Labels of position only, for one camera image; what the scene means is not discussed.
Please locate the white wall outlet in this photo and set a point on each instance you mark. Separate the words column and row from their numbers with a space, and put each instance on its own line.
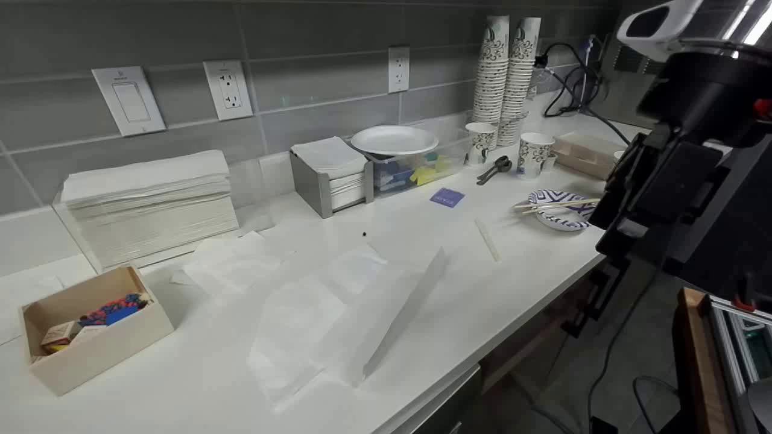
column 228, row 90
column 398, row 68

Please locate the pale wooden chopstick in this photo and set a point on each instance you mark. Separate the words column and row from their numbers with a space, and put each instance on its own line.
column 545, row 213
column 556, row 206

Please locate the blue square pad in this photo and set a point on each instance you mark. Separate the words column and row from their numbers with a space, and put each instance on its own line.
column 446, row 197

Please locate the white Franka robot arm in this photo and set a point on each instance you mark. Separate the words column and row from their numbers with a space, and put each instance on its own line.
column 708, row 88

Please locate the small cardboard box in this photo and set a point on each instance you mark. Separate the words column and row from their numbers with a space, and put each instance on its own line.
column 104, row 351

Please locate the patterned paper cup stack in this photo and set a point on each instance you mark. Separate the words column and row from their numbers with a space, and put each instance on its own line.
column 521, row 72
column 491, row 68

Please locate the white light switch plate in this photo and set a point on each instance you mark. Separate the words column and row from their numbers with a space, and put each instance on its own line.
column 129, row 99

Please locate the wooden board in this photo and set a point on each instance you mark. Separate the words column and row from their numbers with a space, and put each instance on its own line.
column 701, row 362

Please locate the clear plastic bags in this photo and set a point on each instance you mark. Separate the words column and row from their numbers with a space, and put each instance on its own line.
column 297, row 338

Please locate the brown packets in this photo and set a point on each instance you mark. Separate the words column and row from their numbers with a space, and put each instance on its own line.
column 59, row 335

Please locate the brown paper napkin stack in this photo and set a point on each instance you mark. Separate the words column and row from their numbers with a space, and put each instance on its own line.
column 585, row 158

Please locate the clear acrylic towel holder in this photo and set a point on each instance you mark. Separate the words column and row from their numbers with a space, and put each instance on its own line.
column 250, row 188

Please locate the white paper towel stack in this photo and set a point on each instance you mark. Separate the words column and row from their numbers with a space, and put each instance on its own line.
column 148, row 201

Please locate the black table clamp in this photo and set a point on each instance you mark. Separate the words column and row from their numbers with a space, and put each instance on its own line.
column 592, row 301

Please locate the metal framed case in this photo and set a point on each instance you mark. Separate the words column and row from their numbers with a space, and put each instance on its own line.
column 748, row 345

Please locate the white napkins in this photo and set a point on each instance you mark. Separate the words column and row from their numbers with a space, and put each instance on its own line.
column 329, row 158

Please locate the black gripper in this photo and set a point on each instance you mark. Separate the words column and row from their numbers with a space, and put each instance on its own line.
column 667, row 201

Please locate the metal napkin dispenser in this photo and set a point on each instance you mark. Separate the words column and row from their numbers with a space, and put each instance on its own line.
column 309, row 188

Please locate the blue and red packets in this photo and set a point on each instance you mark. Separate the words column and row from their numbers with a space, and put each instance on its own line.
column 116, row 310

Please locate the metal spoon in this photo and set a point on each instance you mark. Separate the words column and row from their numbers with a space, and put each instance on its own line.
column 496, row 170

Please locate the blue patterned paper plate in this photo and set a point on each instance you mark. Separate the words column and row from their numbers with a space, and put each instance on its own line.
column 562, row 218

